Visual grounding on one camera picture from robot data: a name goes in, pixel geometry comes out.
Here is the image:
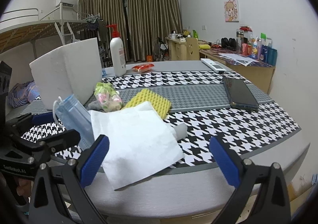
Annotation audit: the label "blue face mask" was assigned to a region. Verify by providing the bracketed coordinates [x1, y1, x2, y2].
[52, 94, 95, 150]

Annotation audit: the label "white tissue sheet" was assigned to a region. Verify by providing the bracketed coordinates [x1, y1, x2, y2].
[90, 101, 184, 190]

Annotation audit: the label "yellow foam fruit net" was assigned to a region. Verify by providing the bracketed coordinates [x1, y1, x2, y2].
[123, 89, 172, 120]

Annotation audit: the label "white foam tube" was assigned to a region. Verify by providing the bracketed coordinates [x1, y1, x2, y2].
[172, 123, 188, 141]

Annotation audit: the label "left human hand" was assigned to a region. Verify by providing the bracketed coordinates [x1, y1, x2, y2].
[16, 178, 32, 200]

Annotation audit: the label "blue plaid quilt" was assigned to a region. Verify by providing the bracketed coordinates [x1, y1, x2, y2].
[8, 81, 40, 108]

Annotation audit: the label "white foam box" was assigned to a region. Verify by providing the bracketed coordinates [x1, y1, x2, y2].
[29, 38, 102, 110]

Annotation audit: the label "white lotion pump bottle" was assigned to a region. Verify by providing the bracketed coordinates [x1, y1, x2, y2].
[107, 24, 127, 76]

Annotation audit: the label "metal bunk bed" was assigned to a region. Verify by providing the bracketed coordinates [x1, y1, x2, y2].
[1, 3, 99, 56]

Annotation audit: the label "orange snack packet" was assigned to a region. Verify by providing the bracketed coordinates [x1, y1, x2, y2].
[132, 63, 155, 73]

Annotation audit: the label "black smartphone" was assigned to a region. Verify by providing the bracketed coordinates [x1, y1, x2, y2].
[223, 77, 259, 111]

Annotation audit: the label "white air conditioner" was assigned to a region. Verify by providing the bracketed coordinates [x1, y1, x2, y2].
[55, 0, 74, 7]

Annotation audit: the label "houndstooth table runner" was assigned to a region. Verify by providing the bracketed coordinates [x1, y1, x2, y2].
[20, 69, 302, 168]

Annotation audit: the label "wooden desk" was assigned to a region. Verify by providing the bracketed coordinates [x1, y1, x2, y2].
[166, 38, 275, 94]

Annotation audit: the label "white remote control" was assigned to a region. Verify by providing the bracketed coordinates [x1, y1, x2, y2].
[201, 58, 227, 74]

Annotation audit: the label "printed paper sheet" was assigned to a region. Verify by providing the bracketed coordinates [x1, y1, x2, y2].
[218, 53, 258, 67]

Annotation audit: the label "wooden smiley chair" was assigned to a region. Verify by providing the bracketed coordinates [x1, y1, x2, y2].
[186, 37, 200, 61]

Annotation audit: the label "olive window curtains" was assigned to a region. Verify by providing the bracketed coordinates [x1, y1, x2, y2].
[78, 0, 182, 62]

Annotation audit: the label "toiletry bottles cluster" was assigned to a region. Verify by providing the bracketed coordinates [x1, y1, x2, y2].
[236, 26, 278, 66]

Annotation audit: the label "cartoon girl wall picture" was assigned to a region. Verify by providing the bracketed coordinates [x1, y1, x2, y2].
[224, 0, 239, 22]

